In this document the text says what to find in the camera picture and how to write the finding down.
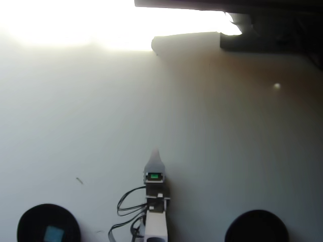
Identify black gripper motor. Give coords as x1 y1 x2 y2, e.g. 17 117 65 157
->
142 148 168 185

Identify blue cube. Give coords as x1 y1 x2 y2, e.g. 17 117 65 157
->
44 225 65 242

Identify black round bowl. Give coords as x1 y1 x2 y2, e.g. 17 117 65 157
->
17 203 82 242
224 209 290 242

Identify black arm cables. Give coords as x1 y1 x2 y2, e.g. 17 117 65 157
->
108 186 148 242

